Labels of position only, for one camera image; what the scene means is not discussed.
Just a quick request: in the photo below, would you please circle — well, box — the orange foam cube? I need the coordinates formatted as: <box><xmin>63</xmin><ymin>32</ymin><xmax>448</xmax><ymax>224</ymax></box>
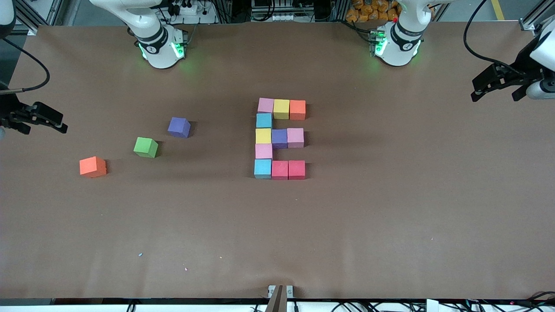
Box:
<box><xmin>289</xmin><ymin>100</ymin><xmax>307</xmax><ymax>121</ymax></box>
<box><xmin>79</xmin><ymin>156</ymin><xmax>107</xmax><ymax>179</ymax></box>

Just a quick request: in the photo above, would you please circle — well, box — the red foam cube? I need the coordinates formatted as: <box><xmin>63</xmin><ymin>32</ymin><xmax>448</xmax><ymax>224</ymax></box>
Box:
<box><xmin>272</xmin><ymin>161</ymin><xmax>290</xmax><ymax>181</ymax></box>
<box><xmin>288</xmin><ymin>160</ymin><xmax>306</xmax><ymax>180</ymax></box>

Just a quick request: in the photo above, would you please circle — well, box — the green foam cube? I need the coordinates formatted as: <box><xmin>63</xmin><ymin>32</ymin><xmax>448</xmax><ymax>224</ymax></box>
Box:
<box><xmin>133</xmin><ymin>136</ymin><xmax>159</xmax><ymax>159</ymax></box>

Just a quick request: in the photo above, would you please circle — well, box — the small green-lit electronics box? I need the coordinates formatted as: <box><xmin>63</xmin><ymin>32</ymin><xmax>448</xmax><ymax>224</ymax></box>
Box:
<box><xmin>369</xmin><ymin>25</ymin><xmax>387</xmax><ymax>57</ymax></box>

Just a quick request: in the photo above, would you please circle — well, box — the brown table mat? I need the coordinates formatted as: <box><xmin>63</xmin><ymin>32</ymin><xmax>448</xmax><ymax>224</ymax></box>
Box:
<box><xmin>0</xmin><ymin>21</ymin><xmax>555</xmax><ymax>300</ymax></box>

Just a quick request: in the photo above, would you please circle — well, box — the aluminium frame profile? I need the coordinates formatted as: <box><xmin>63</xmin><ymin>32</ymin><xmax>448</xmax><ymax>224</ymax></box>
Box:
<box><xmin>13</xmin><ymin>0</ymin><xmax>61</xmax><ymax>36</ymax></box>
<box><xmin>519</xmin><ymin>0</ymin><xmax>555</xmax><ymax>32</ymax></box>

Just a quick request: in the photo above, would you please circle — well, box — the metal clamp bracket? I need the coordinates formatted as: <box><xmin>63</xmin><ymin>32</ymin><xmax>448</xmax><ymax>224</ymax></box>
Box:
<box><xmin>265</xmin><ymin>285</ymin><xmax>294</xmax><ymax>312</ymax></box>

